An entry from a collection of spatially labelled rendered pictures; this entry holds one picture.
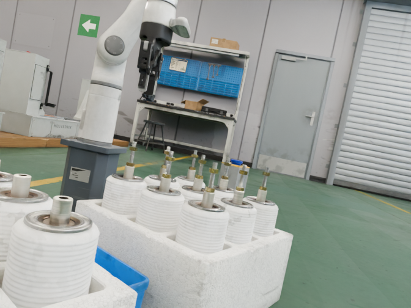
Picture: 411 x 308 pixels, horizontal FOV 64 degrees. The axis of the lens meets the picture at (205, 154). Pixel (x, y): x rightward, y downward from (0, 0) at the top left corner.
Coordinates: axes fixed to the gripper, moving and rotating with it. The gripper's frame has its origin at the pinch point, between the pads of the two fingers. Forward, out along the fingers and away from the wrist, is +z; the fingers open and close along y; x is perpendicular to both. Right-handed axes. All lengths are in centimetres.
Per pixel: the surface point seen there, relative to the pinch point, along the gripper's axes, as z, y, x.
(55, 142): 43, -227, -136
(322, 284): 47, -26, 60
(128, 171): 20.2, 1.3, 0.0
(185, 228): 26.2, 16.9, 16.7
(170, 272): 33.5, 20.0, 15.8
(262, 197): 20.7, -5.4, 32.7
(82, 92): -15, -332, -166
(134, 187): 23.2, 3.9, 2.7
